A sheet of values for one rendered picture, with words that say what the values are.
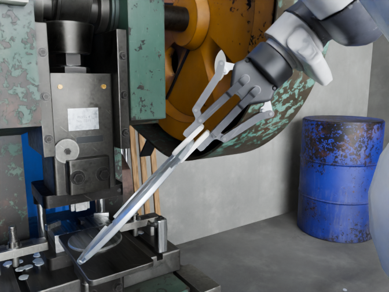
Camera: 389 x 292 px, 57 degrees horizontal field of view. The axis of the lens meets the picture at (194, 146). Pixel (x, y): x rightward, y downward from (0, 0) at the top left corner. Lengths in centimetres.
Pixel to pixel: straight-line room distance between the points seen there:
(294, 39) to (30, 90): 52
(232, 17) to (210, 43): 11
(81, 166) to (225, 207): 208
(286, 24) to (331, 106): 305
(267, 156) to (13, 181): 225
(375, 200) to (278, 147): 292
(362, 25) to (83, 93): 60
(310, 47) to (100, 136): 54
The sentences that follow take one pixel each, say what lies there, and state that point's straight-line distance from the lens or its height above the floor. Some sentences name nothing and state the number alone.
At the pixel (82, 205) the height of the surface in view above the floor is 83.
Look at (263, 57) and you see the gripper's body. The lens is 58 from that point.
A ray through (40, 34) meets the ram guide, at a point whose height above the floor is 125.
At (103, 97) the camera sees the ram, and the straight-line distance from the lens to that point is 89.
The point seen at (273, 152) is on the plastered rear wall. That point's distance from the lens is 308.
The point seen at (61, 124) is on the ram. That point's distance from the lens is 87.
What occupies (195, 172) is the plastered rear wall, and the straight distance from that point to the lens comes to 259.
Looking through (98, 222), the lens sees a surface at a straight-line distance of 101.
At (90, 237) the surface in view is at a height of 79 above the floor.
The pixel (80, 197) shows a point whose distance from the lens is 92.
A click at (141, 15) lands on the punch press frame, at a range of 90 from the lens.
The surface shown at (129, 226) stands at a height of 75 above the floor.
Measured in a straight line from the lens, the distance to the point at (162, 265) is 100.
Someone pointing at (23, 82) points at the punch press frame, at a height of 115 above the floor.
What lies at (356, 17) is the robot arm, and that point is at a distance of 52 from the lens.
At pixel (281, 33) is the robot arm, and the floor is 122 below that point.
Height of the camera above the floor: 115
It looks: 10 degrees down
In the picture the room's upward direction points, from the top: straight up
